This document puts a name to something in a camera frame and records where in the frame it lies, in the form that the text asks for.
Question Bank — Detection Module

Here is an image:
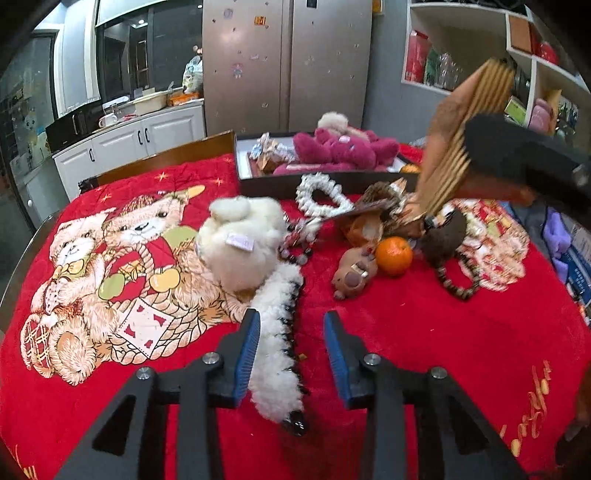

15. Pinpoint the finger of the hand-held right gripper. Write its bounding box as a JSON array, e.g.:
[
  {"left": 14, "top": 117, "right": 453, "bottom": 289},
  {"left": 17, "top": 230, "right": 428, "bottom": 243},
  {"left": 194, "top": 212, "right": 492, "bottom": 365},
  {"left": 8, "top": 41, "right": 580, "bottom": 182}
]
[{"left": 463, "top": 114, "right": 591, "bottom": 210}]

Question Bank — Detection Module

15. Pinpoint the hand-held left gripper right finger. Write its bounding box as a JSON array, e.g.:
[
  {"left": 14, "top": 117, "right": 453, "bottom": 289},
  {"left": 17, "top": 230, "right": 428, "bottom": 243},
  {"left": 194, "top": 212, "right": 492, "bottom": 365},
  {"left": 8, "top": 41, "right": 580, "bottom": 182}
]
[{"left": 323, "top": 311, "right": 527, "bottom": 480}]

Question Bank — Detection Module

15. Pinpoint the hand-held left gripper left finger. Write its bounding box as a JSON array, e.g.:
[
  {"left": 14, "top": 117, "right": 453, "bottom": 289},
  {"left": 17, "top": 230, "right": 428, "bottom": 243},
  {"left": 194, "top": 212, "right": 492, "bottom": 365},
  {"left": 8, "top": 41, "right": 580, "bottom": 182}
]
[{"left": 55, "top": 308, "right": 262, "bottom": 480}]

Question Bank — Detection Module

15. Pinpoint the white fuzzy hair clip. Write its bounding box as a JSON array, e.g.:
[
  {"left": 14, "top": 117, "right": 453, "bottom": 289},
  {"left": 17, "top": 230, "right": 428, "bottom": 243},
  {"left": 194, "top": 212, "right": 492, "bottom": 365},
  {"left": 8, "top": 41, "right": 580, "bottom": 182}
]
[{"left": 247, "top": 264, "right": 311, "bottom": 437}]

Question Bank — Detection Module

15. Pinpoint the cream plush toy with tag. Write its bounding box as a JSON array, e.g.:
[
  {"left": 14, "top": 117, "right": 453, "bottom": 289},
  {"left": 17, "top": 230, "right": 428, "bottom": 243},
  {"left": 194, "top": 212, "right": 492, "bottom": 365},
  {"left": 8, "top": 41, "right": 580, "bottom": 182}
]
[{"left": 196, "top": 196, "right": 289, "bottom": 294}]

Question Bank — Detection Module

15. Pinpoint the black shallow box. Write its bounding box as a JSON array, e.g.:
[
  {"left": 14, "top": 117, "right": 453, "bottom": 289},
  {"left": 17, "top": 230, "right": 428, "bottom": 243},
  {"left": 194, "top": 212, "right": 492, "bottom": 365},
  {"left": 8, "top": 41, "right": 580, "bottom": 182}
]
[{"left": 235, "top": 131, "right": 419, "bottom": 199}]

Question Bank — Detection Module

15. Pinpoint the pink plush bear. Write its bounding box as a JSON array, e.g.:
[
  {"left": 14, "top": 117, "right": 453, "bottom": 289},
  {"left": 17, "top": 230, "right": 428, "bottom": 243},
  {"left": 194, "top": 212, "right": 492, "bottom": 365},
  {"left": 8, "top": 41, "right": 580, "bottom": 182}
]
[{"left": 272, "top": 128, "right": 400, "bottom": 175}]

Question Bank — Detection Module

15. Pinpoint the fluffy cream plush toy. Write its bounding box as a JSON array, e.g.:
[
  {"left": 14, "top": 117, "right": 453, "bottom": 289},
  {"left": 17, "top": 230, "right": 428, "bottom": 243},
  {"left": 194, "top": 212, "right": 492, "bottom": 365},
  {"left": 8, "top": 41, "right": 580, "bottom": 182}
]
[{"left": 318, "top": 112, "right": 365, "bottom": 139}]

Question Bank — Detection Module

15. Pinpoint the pink container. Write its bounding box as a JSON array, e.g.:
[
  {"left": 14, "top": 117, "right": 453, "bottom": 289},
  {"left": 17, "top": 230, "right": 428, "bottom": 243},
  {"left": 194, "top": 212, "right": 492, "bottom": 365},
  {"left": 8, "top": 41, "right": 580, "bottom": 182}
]
[{"left": 529, "top": 99, "right": 555, "bottom": 132}]

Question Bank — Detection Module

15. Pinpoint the green box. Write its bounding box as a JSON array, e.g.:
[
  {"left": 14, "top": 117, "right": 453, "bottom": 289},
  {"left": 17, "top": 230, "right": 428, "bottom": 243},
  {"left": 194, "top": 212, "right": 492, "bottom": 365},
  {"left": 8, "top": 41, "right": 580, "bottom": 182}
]
[{"left": 503, "top": 97, "right": 527, "bottom": 125}]

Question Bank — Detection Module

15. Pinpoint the grey cloth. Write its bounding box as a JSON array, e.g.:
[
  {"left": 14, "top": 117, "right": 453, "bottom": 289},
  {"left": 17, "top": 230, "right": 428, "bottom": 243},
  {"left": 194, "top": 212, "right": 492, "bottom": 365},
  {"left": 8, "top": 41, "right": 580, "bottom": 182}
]
[{"left": 510, "top": 200, "right": 550, "bottom": 241}]

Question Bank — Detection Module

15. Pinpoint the small brown plush toy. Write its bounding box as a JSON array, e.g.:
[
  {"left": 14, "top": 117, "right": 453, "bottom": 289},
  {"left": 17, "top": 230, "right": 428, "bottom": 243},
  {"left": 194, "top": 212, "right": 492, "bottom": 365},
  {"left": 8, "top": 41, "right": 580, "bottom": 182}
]
[{"left": 333, "top": 244, "right": 379, "bottom": 301}]

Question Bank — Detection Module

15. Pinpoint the purple cloth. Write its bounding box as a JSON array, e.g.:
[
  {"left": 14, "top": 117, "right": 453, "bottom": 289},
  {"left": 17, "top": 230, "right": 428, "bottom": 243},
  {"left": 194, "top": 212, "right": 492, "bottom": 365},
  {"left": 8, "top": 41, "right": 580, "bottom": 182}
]
[{"left": 542, "top": 208, "right": 578, "bottom": 287}]

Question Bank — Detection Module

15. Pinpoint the red printed blanket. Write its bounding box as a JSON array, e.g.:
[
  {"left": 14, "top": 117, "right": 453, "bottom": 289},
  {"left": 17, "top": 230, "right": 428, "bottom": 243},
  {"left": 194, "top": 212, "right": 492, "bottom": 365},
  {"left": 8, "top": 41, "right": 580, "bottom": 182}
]
[{"left": 0, "top": 152, "right": 591, "bottom": 480}]

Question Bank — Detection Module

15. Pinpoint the brown fuzzy hair clip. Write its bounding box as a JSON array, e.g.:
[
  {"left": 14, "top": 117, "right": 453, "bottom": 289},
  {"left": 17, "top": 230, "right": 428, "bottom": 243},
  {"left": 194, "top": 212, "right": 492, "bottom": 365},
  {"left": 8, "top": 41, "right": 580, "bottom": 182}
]
[{"left": 418, "top": 210, "right": 469, "bottom": 268}]

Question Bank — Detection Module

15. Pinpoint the blue and white carton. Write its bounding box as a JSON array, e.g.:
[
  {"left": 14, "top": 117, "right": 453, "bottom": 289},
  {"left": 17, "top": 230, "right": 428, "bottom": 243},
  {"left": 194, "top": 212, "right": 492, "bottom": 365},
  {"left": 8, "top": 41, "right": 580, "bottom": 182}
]
[{"left": 566, "top": 222, "right": 591, "bottom": 315}]

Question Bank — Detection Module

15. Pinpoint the brown lace scrunchie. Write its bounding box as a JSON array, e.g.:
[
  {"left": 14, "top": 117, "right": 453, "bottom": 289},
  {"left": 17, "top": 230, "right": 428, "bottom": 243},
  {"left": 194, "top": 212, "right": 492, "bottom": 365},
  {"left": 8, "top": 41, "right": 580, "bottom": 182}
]
[{"left": 362, "top": 181, "right": 407, "bottom": 217}]

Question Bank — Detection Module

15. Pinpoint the red box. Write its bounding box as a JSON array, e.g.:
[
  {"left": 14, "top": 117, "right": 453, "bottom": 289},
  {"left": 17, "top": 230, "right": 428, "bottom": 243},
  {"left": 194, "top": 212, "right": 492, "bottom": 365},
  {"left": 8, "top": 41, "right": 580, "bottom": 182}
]
[{"left": 405, "top": 30, "right": 432, "bottom": 84}]

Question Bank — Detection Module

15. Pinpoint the white kitchen cabinet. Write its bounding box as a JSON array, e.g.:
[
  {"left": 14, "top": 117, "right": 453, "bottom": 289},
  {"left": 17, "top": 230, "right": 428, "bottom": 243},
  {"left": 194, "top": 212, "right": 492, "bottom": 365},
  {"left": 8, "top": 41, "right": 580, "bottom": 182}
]
[{"left": 52, "top": 102, "right": 206, "bottom": 201}]

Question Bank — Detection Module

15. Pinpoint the silver refrigerator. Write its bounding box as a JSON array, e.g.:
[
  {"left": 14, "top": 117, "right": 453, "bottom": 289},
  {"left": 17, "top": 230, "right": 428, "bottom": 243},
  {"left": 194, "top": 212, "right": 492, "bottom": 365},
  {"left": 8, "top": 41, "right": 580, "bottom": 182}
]
[{"left": 202, "top": 0, "right": 374, "bottom": 137}]

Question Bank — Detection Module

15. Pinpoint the cream basin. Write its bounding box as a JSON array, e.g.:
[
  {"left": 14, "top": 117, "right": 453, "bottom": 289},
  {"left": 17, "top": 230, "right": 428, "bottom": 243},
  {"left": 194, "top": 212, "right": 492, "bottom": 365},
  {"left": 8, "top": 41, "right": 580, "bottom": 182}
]
[{"left": 133, "top": 91, "right": 169, "bottom": 116}]

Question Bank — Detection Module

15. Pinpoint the black microwave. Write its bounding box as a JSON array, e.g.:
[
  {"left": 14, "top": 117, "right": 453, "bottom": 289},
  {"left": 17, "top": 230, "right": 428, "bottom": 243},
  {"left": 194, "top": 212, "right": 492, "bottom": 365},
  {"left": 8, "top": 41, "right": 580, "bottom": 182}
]
[{"left": 45, "top": 108, "right": 105, "bottom": 153}]

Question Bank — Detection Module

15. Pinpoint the bag of food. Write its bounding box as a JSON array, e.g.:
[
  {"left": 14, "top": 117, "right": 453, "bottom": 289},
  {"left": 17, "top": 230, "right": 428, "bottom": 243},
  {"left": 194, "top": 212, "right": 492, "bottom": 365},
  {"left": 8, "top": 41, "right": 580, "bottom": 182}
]
[{"left": 182, "top": 55, "right": 205, "bottom": 93}]

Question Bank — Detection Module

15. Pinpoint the dark kitchen window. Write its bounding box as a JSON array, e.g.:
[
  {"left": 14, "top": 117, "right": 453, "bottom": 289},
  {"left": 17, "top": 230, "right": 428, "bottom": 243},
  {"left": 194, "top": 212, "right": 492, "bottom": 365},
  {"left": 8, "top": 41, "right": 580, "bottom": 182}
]
[{"left": 95, "top": 4, "right": 204, "bottom": 104}]

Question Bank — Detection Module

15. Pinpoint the glass sliding door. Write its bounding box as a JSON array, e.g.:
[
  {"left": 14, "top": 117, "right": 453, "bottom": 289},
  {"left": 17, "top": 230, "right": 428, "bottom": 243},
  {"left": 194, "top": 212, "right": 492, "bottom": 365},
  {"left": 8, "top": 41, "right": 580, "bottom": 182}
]
[{"left": 0, "top": 30, "right": 63, "bottom": 185}]

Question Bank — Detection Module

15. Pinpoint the dark beaded bracelet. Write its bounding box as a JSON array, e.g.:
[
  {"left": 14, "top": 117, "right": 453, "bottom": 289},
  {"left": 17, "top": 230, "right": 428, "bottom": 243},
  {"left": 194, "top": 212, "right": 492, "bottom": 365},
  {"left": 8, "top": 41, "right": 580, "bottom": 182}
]
[{"left": 277, "top": 217, "right": 324, "bottom": 266}]

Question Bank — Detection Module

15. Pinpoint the brown bead bracelet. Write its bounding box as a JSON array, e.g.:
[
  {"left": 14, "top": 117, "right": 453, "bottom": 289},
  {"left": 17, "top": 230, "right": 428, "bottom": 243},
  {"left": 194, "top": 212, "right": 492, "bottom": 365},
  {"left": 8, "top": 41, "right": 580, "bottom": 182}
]
[{"left": 434, "top": 251, "right": 481, "bottom": 302}]

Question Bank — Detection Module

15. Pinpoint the white wall shelf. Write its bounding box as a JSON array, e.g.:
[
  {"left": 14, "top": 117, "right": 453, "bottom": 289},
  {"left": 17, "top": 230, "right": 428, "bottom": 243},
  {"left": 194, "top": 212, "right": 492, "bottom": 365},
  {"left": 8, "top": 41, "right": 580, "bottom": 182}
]
[{"left": 401, "top": 2, "right": 583, "bottom": 139}]

